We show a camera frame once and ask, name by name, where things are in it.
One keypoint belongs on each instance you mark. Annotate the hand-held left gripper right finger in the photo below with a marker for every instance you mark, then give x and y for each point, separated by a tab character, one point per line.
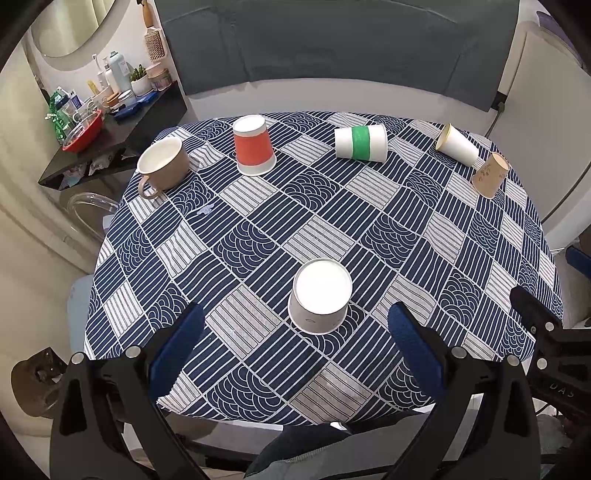
415	350

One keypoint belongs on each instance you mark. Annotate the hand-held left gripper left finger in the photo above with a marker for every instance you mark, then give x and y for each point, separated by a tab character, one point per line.
178	350

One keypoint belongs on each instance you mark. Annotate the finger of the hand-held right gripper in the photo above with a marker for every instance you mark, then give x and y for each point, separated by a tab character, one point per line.
531	307

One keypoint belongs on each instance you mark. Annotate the plain white paper cup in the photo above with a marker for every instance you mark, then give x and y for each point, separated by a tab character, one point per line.
320	295

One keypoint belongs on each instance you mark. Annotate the brown kraft paper cup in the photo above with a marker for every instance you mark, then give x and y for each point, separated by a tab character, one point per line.
490	174

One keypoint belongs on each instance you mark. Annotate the white paper cup gold rim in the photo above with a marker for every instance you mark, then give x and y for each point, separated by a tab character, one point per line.
457	144

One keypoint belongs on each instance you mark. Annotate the white cup with green band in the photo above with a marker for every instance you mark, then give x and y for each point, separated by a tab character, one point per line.
361	143

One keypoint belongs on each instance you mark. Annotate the orange paper cup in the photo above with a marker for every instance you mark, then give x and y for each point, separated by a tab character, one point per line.
252	145

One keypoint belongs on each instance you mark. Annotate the blue padded object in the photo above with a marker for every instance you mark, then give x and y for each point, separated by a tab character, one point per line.
579	262

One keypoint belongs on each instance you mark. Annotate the brown round stool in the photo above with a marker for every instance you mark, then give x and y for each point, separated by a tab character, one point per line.
34	383

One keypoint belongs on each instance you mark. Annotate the clear acrylic chair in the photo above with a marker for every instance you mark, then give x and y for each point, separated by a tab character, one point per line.
90	210

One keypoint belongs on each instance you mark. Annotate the navy patterned tablecloth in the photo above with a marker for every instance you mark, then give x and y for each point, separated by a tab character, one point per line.
286	217

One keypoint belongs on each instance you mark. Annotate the beige ceramic mug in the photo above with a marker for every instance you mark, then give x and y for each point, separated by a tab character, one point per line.
161	166

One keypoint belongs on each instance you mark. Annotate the red plastic bowl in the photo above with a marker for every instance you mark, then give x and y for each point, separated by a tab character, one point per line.
85	134

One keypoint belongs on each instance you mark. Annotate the blue folded cloth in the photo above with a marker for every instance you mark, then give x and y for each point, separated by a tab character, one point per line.
135	107

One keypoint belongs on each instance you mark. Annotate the green plastic bag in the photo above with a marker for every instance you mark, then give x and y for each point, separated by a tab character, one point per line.
57	113

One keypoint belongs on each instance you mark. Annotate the small potted succulent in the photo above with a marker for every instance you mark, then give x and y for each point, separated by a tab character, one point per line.
139	81

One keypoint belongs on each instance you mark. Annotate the pink jar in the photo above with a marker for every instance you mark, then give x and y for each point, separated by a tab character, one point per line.
159	76

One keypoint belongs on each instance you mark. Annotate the white pump bottle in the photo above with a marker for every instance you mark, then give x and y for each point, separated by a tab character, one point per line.
109	76

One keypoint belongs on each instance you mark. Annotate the pale green bottle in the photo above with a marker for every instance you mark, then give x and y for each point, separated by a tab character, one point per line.
119	69

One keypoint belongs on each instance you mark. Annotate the wooden bristle brush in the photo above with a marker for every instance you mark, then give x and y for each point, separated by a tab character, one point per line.
154	44

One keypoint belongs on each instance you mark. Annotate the grey upholstered headboard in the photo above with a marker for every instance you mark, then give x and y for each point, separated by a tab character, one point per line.
341	46

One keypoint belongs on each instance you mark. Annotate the black wall shelf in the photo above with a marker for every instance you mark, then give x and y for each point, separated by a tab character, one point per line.
120	138

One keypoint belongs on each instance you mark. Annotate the oval wall mirror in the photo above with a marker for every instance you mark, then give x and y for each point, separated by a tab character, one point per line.
69	27

